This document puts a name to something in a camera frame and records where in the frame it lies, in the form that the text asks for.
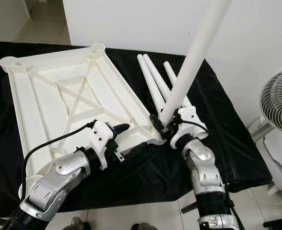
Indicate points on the white plastic children table top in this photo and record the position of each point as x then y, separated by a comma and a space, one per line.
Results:
45, 110

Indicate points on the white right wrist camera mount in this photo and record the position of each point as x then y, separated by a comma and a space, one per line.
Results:
189, 115

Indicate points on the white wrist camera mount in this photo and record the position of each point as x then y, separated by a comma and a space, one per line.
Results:
189, 115
102, 136

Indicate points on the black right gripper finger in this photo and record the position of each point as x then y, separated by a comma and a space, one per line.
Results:
157, 125

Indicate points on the black robot right foot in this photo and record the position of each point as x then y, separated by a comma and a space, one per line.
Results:
143, 227

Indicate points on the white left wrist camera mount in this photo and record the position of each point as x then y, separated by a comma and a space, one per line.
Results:
102, 136

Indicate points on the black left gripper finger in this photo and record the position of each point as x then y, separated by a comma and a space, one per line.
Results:
121, 130

